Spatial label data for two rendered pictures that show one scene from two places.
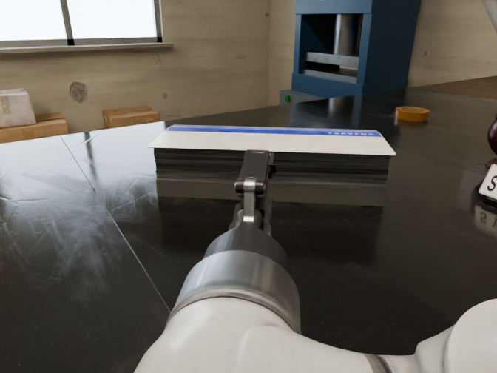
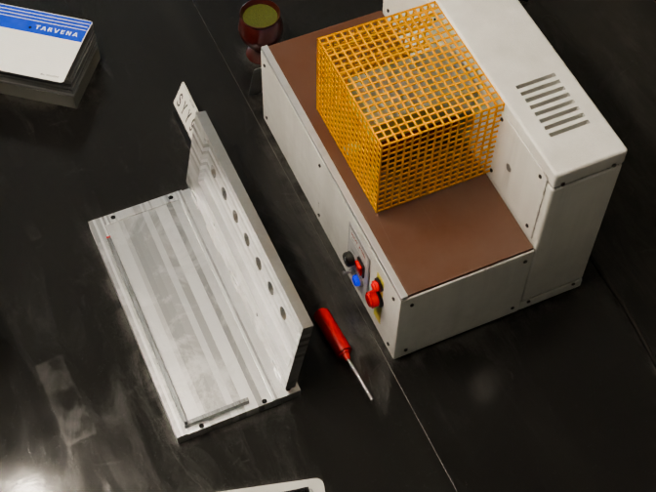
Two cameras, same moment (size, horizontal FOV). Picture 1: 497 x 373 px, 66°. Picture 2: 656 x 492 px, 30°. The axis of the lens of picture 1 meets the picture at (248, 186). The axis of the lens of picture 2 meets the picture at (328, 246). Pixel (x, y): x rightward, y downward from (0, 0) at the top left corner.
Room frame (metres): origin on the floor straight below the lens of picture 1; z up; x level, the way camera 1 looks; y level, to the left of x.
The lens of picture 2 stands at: (-0.80, -0.87, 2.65)
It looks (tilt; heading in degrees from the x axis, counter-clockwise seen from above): 56 degrees down; 7
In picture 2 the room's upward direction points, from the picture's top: 2 degrees clockwise
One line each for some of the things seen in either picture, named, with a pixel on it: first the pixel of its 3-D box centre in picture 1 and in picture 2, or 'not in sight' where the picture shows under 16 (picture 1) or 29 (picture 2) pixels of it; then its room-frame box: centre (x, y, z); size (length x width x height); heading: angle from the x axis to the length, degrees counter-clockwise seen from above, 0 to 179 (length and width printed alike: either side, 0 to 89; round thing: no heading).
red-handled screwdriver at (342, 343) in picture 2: not in sight; (345, 354); (0.14, -0.79, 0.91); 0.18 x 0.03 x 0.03; 35
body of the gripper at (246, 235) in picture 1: (248, 259); not in sight; (0.28, 0.00, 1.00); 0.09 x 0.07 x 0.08; 174
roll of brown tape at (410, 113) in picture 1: (411, 113); not in sight; (1.23, -0.53, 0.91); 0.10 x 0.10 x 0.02
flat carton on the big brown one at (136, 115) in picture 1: (131, 119); not in sight; (3.13, 0.98, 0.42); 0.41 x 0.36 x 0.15; 122
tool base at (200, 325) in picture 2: not in sight; (189, 303); (0.19, -0.53, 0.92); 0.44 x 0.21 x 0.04; 32
